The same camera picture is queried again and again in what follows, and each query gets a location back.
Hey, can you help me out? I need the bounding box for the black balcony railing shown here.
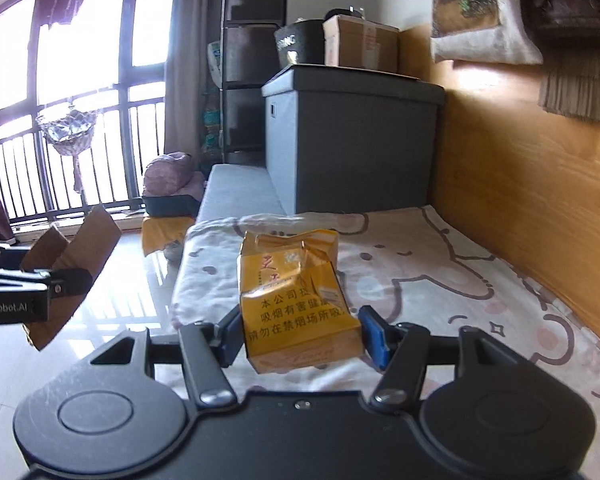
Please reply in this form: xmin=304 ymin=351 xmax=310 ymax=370
xmin=0 ymin=80 xmax=168 ymax=226

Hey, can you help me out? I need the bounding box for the beige curtain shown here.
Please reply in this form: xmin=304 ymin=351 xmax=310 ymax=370
xmin=162 ymin=0 xmax=226 ymax=161

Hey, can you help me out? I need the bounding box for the stack of plastic bottles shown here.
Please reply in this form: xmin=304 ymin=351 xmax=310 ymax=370
xmin=200 ymin=87 xmax=226 ymax=156

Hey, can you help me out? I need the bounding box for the hanging net basket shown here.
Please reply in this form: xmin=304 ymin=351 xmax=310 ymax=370
xmin=35 ymin=102 xmax=101 ymax=196

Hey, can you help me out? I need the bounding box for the yellow cigarette packet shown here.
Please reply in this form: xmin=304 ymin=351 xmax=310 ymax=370
xmin=236 ymin=228 xmax=365 ymax=375

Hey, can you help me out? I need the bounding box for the grey mattress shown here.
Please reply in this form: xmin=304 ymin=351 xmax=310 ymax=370
xmin=196 ymin=162 xmax=293 ymax=223

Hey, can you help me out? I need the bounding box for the brown cardboard box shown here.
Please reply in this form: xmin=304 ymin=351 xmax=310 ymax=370
xmin=322 ymin=14 xmax=401 ymax=73

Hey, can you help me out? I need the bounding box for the beige picture pillow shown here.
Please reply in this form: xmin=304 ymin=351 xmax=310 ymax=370
xmin=429 ymin=0 xmax=545 ymax=66

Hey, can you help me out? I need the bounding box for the torn brown cardboard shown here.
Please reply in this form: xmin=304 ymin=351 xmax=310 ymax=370
xmin=19 ymin=204 xmax=123 ymax=352

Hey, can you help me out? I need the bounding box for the brown fringed mat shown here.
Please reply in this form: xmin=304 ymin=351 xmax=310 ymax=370
xmin=539 ymin=42 xmax=600 ymax=126

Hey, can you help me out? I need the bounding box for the printed cartoon blanket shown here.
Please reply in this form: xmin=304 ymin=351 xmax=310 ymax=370
xmin=170 ymin=205 xmax=600 ymax=480

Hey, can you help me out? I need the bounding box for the white plastic packet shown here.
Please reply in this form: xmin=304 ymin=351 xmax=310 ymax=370
xmin=207 ymin=40 xmax=226 ymax=88

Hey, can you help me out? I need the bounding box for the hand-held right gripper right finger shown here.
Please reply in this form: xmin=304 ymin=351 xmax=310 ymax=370
xmin=357 ymin=305 xmax=523 ymax=411

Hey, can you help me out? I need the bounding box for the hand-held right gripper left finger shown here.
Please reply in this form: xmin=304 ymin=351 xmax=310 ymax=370
xmin=89 ymin=307 xmax=244 ymax=409

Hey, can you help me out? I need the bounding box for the black drawer tower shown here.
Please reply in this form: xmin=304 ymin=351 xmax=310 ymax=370
xmin=221 ymin=0 xmax=288 ymax=166

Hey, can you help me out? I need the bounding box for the pink cloth bundle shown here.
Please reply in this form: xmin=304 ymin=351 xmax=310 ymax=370
xmin=144 ymin=151 xmax=206 ymax=198

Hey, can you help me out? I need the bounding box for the grey storage box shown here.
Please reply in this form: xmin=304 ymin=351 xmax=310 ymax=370
xmin=261 ymin=62 xmax=447 ymax=216

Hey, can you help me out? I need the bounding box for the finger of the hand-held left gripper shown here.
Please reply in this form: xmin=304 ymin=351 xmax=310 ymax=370
xmin=0 ymin=267 xmax=94 ymax=302
xmin=0 ymin=242 xmax=28 ymax=272

